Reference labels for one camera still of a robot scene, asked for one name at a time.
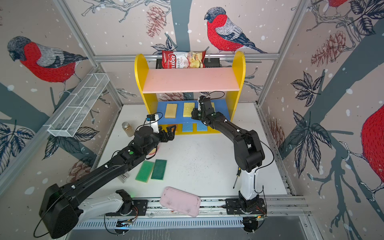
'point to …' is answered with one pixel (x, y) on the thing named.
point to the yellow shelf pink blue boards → (172, 93)
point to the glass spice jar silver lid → (128, 129)
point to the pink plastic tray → (181, 202)
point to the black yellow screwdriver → (238, 175)
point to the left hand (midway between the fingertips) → (169, 126)
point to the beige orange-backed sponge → (171, 111)
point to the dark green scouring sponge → (159, 169)
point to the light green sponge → (144, 171)
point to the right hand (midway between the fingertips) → (190, 115)
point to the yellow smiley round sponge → (153, 152)
